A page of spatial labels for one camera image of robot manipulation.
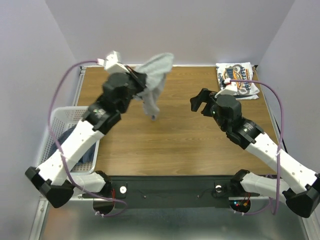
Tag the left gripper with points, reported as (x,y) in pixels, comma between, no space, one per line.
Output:
(141,79)

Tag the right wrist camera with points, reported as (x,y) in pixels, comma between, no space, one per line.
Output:
(228,87)

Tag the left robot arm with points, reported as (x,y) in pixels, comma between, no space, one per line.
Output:
(52,178)

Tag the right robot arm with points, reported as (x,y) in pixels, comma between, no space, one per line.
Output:
(295,185)

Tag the white plastic laundry basket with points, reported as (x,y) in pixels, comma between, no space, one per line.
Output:
(63,118)

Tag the grey tank top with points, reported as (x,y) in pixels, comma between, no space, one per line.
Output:
(156,70)

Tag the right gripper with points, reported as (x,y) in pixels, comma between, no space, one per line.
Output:
(208,102)

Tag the folded white printed tank top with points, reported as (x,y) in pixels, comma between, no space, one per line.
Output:
(246,90)

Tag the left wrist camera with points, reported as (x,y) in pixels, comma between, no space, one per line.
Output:
(112,63)

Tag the blue tank top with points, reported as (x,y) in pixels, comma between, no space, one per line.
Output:
(87,156)

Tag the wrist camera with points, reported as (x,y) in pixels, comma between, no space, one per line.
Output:
(112,63)
(228,87)

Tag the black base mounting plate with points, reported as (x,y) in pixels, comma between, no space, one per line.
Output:
(189,191)

